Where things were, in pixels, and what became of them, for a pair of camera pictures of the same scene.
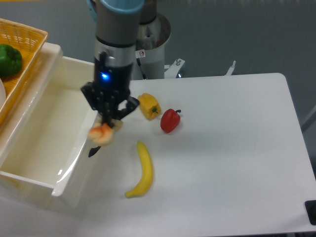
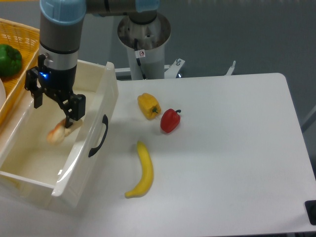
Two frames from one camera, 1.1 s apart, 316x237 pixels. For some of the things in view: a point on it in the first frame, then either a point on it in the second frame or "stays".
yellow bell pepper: x=149 y=106 stays
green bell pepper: x=11 y=60 stays
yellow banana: x=147 y=174 stays
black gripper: x=111 y=86 to x=58 y=84
